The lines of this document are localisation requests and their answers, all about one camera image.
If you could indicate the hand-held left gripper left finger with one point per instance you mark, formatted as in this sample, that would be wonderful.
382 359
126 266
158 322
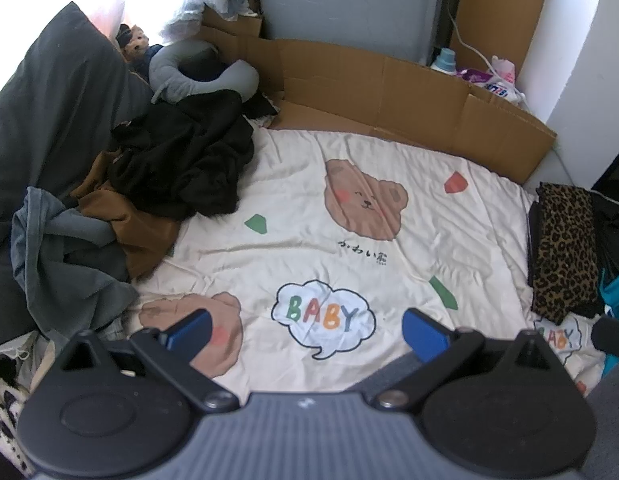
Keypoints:
189 332

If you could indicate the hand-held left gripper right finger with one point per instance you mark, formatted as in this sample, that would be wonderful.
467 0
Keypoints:
422 332

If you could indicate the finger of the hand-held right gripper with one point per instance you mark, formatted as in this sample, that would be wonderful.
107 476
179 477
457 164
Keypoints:
612 332

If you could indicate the teal printed jersey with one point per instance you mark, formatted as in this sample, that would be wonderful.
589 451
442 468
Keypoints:
617 292

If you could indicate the grey cloth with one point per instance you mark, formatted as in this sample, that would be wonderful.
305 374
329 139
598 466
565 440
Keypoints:
607 400

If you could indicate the leopard print garment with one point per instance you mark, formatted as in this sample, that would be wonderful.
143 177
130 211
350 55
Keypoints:
564 250

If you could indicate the brown garment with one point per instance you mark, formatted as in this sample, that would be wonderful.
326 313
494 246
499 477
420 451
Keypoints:
139 235

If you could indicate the bear print bedsheet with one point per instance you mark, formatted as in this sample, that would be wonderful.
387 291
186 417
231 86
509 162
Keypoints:
314 255

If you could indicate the grey-blue garment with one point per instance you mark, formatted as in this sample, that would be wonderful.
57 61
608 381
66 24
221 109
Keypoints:
64 250

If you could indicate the black white patterned cloth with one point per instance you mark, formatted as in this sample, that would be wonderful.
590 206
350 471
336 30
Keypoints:
4 410

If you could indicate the folded-out cardboard sheet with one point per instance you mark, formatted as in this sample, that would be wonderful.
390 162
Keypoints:
389 95

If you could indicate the white refill pouch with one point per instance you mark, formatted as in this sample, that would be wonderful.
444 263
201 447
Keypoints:
504 82

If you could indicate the dark cloth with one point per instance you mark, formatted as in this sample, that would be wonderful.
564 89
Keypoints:
197 67

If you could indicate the grey neck pillow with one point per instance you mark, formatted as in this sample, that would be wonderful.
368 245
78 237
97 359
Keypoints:
164 67

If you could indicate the light blue detergent bottle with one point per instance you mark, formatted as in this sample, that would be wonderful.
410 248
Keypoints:
443 60

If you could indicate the plush toy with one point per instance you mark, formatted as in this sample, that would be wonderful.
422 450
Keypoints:
137 42

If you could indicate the brown cardboard panel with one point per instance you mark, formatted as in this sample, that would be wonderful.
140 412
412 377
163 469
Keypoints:
504 10

